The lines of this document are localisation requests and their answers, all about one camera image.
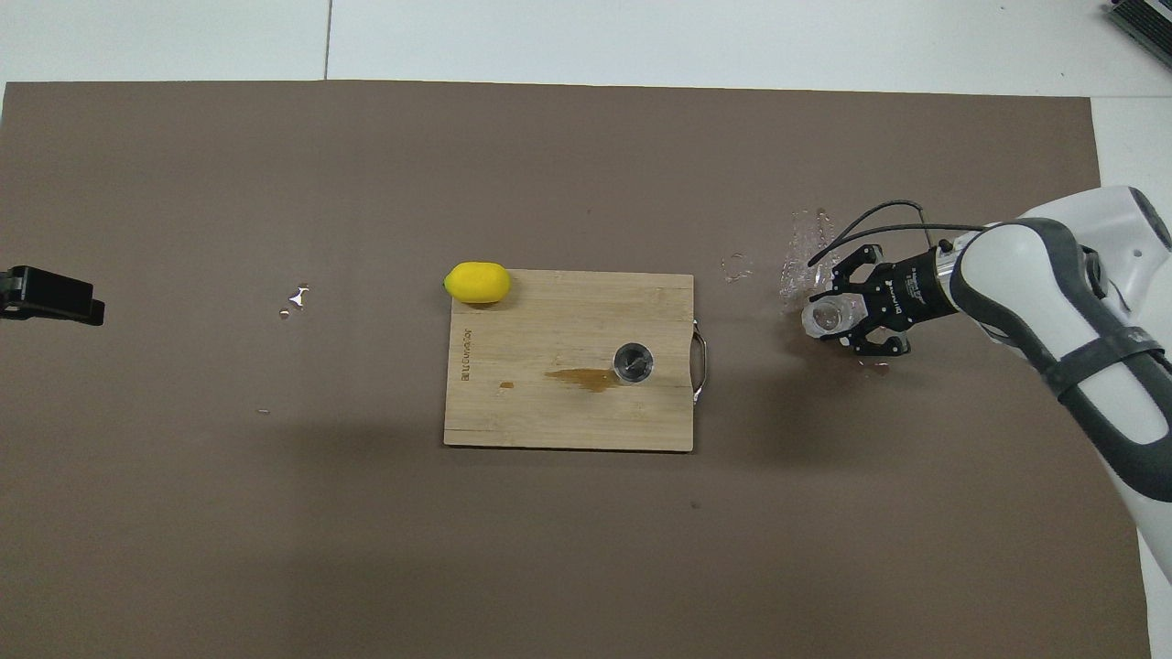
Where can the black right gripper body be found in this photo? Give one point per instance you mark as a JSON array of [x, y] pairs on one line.
[[916, 291]]

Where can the clear plastic cup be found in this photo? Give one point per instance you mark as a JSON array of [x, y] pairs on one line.
[[827, 316]]

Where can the steel jigger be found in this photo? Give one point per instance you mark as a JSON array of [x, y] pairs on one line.
[[633, 362]]

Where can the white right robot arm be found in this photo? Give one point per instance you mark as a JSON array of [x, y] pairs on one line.
[[1090, 320]]

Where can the wooden cutting board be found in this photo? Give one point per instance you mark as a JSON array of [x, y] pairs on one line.
[[549, 403]]

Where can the grey laptop corner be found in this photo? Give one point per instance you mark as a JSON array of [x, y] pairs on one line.
[[1144, 23]]

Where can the yellow lemon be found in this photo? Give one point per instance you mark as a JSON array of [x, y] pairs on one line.
[[477, 283]]

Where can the brown table mat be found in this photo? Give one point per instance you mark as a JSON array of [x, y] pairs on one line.
[[549, 549]]

